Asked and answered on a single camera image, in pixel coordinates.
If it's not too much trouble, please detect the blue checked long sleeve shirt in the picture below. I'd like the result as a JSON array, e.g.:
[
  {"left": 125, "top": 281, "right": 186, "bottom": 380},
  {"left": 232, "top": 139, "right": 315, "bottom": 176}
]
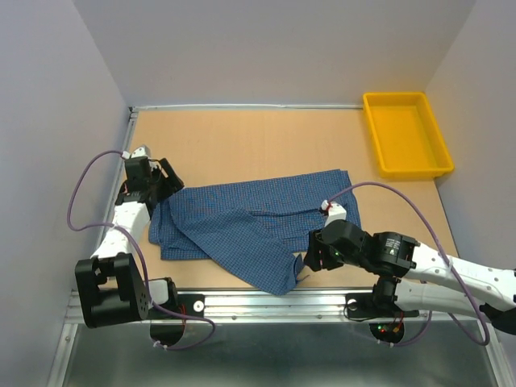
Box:
[{"left": 148, "top": 169, "right": 361, "bottom": 296}]

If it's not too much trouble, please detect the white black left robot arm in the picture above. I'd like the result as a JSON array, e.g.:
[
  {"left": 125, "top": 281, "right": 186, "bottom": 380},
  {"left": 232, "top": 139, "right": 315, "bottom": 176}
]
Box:
[{"left": 75, "top": 156, "right": 184, "bottom": 328}]

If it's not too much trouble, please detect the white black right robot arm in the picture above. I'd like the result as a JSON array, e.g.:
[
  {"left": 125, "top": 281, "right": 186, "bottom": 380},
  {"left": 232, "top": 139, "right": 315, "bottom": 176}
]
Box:
[{"left": 304, "top": 220, "right": 515, "bottom": 335}]

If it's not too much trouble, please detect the yellow plastic bin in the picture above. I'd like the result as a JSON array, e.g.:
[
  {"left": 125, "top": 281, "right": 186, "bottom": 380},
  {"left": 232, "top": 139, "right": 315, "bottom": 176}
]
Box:
[{"left": 363, "top": 92, "right": 455, "bottom": 180}]

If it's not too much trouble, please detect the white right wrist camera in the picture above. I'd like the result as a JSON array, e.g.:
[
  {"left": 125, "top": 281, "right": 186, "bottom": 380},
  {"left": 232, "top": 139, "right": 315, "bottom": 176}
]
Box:
[{"left": 320, "top": 200, "right": 347, "bottom": 227}]

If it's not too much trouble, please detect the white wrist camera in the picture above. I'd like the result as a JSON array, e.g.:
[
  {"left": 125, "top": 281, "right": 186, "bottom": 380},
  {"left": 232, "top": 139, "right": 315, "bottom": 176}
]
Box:
[
  {"left": 320, "top": 200, "right": 347, "bottom": 227},
  {"left": 121, "top": 145, "right": 152, "bottom": 160}
]

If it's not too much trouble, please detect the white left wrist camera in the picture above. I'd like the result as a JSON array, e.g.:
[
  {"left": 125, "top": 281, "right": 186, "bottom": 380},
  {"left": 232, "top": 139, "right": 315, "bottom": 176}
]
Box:
[{"left": 121, "top": 145, "right": 152, "bottom": 160}]

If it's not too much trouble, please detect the aluminium front rail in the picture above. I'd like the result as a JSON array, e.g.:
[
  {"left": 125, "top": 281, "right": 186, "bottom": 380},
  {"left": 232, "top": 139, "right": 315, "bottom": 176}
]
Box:
[{"left": 180, "top": 283, "right": 473, "bottom": 324}]

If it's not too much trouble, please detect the aluminium rail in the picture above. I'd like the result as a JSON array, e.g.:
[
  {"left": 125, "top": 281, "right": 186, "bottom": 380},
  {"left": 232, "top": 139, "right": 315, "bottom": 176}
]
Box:
[
  {"left": 130, "top": 103, "right": 363, "bottom": 113},
  {"left": 180, "top": 283, "right": 473, "bottom": 324},
  {"left": 82, "top": 113, "right": 139, "bottom": 292}
]

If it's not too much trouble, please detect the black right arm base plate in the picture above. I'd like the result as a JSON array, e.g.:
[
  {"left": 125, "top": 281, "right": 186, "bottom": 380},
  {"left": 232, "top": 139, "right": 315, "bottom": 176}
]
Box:
[{"left": 339, "top": 292, "right": 420, "bottom": 322}]

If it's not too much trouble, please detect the aluminium back rail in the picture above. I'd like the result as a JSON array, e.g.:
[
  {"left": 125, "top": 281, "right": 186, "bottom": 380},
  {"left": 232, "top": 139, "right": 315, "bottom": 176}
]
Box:
[{"left": 130, "top": 103, "right": 363, "bottom": 113}]

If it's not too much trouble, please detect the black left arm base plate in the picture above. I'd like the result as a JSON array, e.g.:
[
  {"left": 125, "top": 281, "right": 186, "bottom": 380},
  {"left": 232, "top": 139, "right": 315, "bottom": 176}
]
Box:
[{"left": 152, "top": 293, "right": 206, "bottom": 322}]

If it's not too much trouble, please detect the aluminium left side rail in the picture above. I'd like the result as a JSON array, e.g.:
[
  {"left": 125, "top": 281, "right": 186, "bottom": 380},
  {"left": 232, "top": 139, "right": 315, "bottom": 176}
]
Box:
[{"left": 82, "top": 113, "right": 139, "bottom": 292}]

